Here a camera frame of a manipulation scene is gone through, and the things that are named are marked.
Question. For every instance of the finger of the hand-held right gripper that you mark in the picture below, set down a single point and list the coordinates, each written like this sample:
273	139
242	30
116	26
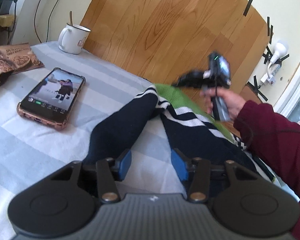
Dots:
190	78

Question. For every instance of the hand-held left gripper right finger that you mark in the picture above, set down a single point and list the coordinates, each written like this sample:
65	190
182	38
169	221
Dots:
178	165

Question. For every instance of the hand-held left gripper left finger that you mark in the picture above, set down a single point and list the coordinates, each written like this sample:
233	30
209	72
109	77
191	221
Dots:
125	164

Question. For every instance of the navy green striped small sweater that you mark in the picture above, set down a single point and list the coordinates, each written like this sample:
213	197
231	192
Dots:
130	127

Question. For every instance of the person's right forearm maroon sleeve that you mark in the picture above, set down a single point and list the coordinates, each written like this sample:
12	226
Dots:
277	142

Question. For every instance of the person's right hand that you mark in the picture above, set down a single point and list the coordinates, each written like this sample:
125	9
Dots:
233	102

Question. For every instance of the brown board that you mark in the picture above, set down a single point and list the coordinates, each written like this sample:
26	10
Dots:
250	93

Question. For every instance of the wooden headboard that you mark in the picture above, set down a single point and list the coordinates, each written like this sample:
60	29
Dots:
165	25

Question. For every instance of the white lamp bulb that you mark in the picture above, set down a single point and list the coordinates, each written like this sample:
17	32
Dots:
278	48

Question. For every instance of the black tape strip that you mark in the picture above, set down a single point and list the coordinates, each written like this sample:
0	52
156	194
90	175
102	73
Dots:
270	30
248	6

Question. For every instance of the striped bed sheet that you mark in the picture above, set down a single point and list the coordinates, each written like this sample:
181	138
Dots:
40	150

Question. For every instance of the smartphone in pink case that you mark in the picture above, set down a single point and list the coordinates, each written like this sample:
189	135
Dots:
52	96

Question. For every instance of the white enamel mug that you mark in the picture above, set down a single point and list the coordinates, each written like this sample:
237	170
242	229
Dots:
73	40

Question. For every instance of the wooden stick in mug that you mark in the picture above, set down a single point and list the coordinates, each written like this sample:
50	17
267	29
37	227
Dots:
71	18

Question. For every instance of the brown snack bag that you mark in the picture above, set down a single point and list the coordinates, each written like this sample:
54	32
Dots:
17	58

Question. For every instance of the black box device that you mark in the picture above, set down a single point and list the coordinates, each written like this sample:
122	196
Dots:
5	7

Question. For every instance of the white window frame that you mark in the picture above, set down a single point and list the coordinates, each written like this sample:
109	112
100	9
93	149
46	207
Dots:
293	92

